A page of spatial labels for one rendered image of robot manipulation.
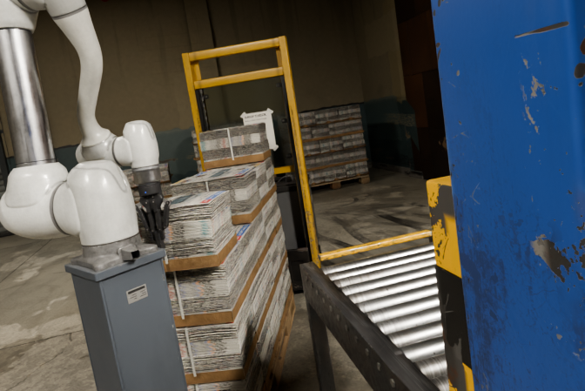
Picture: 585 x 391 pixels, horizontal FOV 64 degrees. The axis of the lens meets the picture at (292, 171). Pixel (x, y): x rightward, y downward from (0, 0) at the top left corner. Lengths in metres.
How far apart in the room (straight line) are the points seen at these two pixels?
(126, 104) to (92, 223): 7.51
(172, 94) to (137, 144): 7.17
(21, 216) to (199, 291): 0.67
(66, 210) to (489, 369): 1.23
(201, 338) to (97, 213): 0.74
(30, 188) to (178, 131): 7.36
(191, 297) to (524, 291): 1.65
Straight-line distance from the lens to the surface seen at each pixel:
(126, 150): 1.62
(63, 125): 8.96
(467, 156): 0.20
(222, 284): 1.75
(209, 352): 1.88
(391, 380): 1.01
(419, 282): 1.41
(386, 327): 1.17
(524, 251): 0.19
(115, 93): 8.82
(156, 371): 1.46
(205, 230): 1.65
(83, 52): 1.50
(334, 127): 7.43
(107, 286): 1.33
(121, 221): 1.33
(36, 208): 1.43
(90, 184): 1.32
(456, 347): 0.29
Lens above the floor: 1.32
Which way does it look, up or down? 7 degrees down
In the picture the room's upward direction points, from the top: 9 degrees counter-clockwise
